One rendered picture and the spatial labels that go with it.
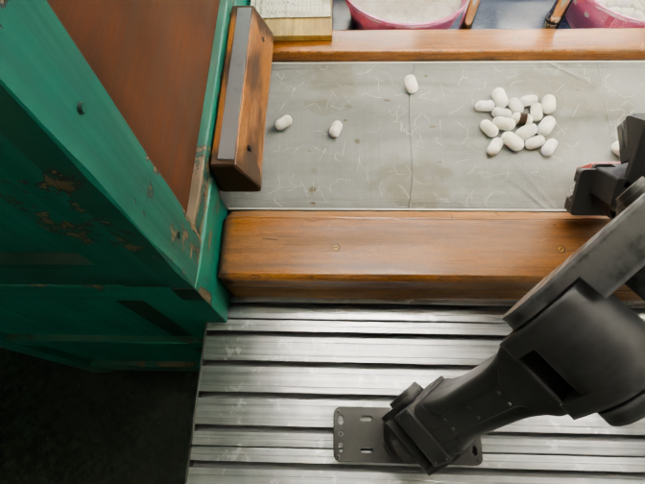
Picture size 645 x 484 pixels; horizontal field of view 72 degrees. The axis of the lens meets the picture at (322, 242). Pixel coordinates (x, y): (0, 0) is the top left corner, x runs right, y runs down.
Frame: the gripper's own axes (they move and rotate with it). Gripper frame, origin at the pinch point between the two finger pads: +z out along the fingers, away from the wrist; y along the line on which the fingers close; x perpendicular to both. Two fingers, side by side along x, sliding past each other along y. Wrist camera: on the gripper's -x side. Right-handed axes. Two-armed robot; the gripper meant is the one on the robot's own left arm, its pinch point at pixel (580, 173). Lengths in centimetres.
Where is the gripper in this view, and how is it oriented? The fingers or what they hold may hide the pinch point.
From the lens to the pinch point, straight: 78.8
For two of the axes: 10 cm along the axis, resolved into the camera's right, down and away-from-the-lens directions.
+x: 0.0, 9.0, 4.4
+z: 0.2, -4.4, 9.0
